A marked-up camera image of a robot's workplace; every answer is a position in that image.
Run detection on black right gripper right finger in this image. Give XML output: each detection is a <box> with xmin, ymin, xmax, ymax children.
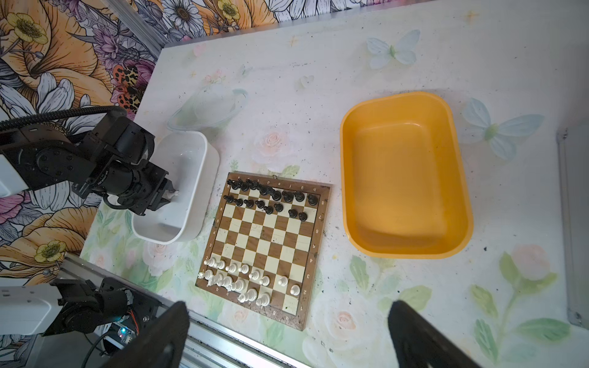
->
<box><xmin>387</xmin><ymin>300</ymin><xmax>478</xmax><ymax>368</ymax></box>

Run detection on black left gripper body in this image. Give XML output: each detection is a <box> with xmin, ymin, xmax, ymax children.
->
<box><xmin>103</xmin><ymin>162</ymin><xmax>177</xmax><ymax>216</ymax></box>

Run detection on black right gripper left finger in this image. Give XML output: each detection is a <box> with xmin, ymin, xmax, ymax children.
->
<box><xmin>102</xmin><ymin>301</ymin><xmax>190</xmax><ymax>367</ymax></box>

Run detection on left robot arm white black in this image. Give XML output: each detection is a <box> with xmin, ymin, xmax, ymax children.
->
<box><xmin>1</xmin><ymin>106</ymin><xmax>174</xmax><ymax>336</ymax></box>

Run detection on wooden chess board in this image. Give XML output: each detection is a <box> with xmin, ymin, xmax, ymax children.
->
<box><xmin>196</xmin><ymin>172</ymin><xmax>331</xmax><ymax>331</ymax></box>

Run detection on white plastic tray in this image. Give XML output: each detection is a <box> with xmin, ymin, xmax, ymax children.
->
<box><xmin>132</xmin><ymin>131</ymin><xmax>220</xmax><ymax>245</ymax></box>

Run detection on yellow plastic tray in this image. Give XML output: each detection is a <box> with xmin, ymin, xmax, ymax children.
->
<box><xmin>340</xmin><ymin>91</ymin><xmax>474</xmax><ymax>259</ymax></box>

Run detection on grey metal box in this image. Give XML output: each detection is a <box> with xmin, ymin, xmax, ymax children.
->
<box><xmin>557</xmin><ymin>122</ymin><xmax>588</xmax><ymax>329</ymax></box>

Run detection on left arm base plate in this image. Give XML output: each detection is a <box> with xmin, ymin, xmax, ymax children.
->
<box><xmin>97</xmin><ymin>288</ymin><xmax>161</xmax><ymax>357</ymax></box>

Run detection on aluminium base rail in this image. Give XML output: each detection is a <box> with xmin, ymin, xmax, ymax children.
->
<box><xmin>58</xmin><ymin>255</ymin><xmax>307</xmax><ymax>367</ymax></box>

